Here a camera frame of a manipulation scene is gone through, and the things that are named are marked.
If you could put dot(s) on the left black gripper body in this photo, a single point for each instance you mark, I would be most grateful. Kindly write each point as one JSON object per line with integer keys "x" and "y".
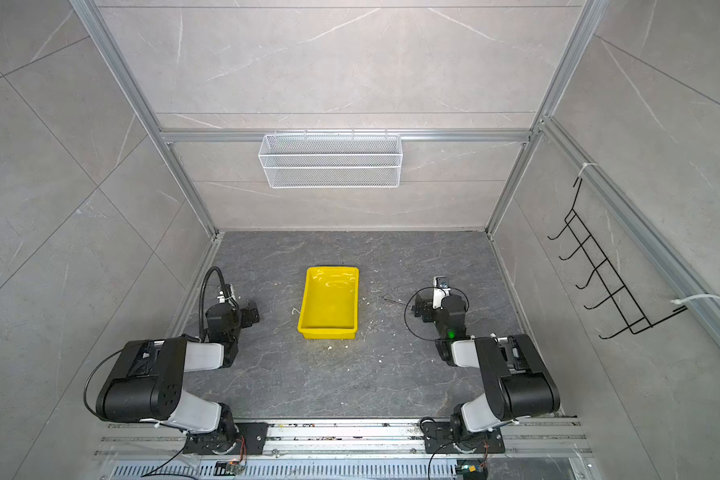
{"x": 243, "y": 320}

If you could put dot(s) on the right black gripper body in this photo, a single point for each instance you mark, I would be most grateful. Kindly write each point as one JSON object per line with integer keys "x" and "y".
{"x": 433, "y": 315}

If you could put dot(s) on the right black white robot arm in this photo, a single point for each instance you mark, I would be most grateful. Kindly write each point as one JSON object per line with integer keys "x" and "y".
{"x": 516, "y": 382}

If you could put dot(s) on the black wire hook rack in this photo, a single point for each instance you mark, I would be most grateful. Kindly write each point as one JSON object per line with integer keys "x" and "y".
{"x": 634, "y": 319}

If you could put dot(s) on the yellow plastic bin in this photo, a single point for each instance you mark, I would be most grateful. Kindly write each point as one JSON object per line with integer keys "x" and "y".
{"x": 329, "y": 309}

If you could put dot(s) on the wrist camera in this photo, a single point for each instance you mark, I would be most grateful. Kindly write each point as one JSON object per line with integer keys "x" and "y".
{"x": 441, "y": 290}
{"x": 226, "y": 295}

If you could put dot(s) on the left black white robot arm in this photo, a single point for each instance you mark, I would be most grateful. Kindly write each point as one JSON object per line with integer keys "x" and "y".
{"x": 145, "y": 384}

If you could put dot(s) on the white wire mesh basket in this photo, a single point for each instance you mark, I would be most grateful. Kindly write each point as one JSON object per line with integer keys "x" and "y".
{"x": 291, "y": 162}

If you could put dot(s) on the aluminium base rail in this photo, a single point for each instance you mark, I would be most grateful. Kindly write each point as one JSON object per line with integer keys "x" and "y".
{"x": 384, "y": 448}

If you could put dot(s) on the aluminium frame profile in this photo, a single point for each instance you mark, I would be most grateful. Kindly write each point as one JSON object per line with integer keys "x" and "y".
{"x": 412, "y": 135}

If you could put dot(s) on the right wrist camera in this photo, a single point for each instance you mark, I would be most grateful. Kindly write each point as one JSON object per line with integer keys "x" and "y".
{"x": 441, "y": 290}

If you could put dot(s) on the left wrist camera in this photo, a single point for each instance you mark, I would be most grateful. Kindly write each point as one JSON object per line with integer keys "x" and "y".
{"x": 226, "y": 295}

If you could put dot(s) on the white zip tie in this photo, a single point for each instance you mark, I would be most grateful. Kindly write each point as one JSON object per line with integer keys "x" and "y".
{"x": 695, "y": 297}

